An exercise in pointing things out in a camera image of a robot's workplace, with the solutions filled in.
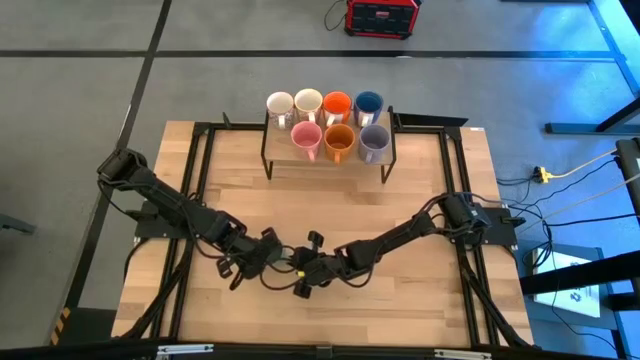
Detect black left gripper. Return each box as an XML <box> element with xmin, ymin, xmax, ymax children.
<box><xmin>217</xmin><ymin>226</ymin><xmax>287</xmax><ymax>293</ymax></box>

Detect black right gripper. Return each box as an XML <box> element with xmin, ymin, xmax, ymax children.
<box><xmin>292</xmin><ymin>229</ymin><xmax>349</xmax><ymax>302</ymax></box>

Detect pink mug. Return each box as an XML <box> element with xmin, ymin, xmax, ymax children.
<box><xmin>290</xmin><ymin>120</ymin><xmax>324</xmax><ymax>162</ymax></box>

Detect orange mug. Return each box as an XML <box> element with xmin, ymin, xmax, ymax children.
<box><xmin>323</xmin><ymin>123</ymin><xmax>357</xmax><ymax>165</ymax></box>

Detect purple mug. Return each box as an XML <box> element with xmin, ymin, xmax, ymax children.
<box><xmin>357</xmin><ymin>123</ymin><xmax>391</xmax><ymax>165</ymax></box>

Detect white mug with yellow rim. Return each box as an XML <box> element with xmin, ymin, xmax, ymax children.
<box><xmin>293</xmin><ymin>88</ymin><xmax>324</xmax><ymax>125</ymax></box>

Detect red-orange mug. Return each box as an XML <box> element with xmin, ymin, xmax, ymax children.
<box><xmin>322</xmin><ymin>90</ymin><xmax>354</xmax><ymax>128</ymax></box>

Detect blue mug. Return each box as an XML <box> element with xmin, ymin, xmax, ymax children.
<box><xmin>353</xmin><ymin>90</ymin><xmax>385</xmax><ymax>128</ymax></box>

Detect white mug with red rim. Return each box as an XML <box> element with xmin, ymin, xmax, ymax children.
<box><xmin>265</xmin><ymin>91</ymin><xmax>295</xmax><ymax>130</ymax></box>

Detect black yellow hazard floor plate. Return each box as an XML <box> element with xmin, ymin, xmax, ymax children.
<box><xmin>48</xmin><ymin>305</ymin><xmax>119</xmax><ymax>347</ymax></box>

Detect grey metal foot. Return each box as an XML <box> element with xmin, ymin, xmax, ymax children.
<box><xmin>0</xmin><ymin>213</ymin><xmax>37</xmax><ymax>236</ymax></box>

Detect red tool box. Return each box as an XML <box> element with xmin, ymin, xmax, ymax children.
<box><xmin>343</xmin><ymin>0</ymin><xmax>422</xmax><ymax>40</ymax></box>

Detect black metal beams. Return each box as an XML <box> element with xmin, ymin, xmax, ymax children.
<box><xmin>519</xmin><ymin>248</ymin><xmax>640</xmax><ymax>312</ymax></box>

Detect white box with logo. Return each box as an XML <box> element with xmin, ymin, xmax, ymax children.
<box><xmin>532</xmin><ymin>247</ymin><xmax>602</xmax><ymax>320</ymax></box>

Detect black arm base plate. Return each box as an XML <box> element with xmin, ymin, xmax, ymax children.
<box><xmin>446</xmin><ymin>206</ymin><xmax>526</xmax><ymax>247</ymax></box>
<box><xmin>133</xmin><ymin>199</ymin><xmax>201</xmax><ymax>240</ymax></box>

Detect silver metal bracket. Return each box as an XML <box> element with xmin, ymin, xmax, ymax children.
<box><xmin>433</xmin><ymin>349</ymin><xmax>494</xmax><ymax>360</ymax></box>
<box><xmin>156</xmin><ymin>343</ymin><xmax>215</xmax><ymax>358</ymax></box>

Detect black aluminium table frame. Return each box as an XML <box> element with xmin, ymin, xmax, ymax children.
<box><xmin>112</xmin><ymin>112</ymin><xmax>536</xmax><ymax>360</ymax></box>

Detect black tool box cable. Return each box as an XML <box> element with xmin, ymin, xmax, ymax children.
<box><xmin>323</xmin><ymin>0</ymin><xmax>350</xmax><ymax>33</ymax></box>

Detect black floor cable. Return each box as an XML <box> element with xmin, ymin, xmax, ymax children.
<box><xmin>547</xmin><ymin>213</ymin><xmax>640</xmax><ymax>227</ymax></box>

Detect black metal stand frame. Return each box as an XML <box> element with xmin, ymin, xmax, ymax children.
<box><xmin>502</xmin><ymin>0</ymin><xmax>640</xmax><ymax>136</ymax></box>

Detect beige floor cable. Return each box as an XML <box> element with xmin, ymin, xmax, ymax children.
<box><xmin>519</xmin><ymin>173</ymin><xmax>640</xmax><ymax>234</ymax></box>
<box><xmin>548</xmin><ymin>147</ymin><xmax>620</xmax><ymax>179</ymax></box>

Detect black post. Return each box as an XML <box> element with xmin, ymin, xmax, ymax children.
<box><xmin>615</xmin><ymin>138</ymin><xmax>640</xmax><ymax>216</ymax></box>

